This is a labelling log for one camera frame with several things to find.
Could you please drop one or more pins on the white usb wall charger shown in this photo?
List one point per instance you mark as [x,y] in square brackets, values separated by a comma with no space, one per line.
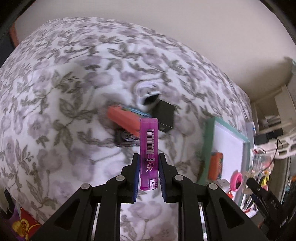
[223,184]

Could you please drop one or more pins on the pink smart band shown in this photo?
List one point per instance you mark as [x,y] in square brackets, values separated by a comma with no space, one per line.
[236,181]

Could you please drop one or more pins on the red floral mat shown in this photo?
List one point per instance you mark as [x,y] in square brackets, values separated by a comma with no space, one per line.
[23,225]

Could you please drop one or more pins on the orange and blue carrot knife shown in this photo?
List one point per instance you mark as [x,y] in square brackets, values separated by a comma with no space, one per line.
[215,167]

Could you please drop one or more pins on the white smartwatch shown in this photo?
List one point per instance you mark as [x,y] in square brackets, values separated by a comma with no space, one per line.
[146,93]

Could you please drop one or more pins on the black power adapter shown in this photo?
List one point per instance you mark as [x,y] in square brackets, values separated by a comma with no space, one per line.
[261,139]

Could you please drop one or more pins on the floral fleece blanket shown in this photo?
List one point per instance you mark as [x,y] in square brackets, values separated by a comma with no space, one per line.
[56,88]

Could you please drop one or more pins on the black toy car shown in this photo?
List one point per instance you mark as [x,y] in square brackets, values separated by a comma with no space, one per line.
[123,138]

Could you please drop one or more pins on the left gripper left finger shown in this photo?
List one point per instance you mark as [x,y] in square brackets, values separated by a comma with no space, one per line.
[93,213]

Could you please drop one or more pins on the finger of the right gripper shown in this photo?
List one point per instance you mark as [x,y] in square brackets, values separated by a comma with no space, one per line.
[259,195]

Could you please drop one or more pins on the colourful toy pile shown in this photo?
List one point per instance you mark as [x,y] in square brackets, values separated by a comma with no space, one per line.
[279,178]

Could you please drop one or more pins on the purple lighter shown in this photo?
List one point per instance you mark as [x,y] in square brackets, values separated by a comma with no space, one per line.
[149,157]

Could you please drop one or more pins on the white tray with teal rim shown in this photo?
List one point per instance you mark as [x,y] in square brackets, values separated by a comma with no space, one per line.
[220,137]

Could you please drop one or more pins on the white power strip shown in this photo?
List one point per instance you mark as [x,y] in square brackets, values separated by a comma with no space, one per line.
[251,132]

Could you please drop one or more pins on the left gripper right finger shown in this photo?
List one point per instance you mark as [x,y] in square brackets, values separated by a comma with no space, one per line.
[204,209]

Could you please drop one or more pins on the black charger cube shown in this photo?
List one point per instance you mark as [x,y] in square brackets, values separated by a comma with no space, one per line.
[164,112]

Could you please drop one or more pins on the red glue stick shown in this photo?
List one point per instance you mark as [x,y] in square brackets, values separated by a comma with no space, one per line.
[230,194]

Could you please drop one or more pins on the white lattice shelf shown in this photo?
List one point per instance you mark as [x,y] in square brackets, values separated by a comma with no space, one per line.
[274,114]

